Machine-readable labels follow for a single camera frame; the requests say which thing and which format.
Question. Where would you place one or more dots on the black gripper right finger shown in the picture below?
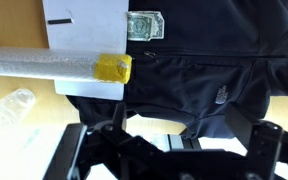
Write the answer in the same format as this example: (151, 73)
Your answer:
(264, 150)

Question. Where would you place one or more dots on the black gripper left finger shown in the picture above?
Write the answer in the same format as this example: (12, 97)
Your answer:
(119, 116)

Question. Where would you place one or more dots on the one dollar bill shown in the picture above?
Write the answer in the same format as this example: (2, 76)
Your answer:
(144, 26)

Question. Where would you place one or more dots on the black zip jersey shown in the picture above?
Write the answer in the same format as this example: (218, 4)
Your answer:
(200, 33)

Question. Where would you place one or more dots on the white flat board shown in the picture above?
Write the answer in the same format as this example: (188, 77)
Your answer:
(90, 33)

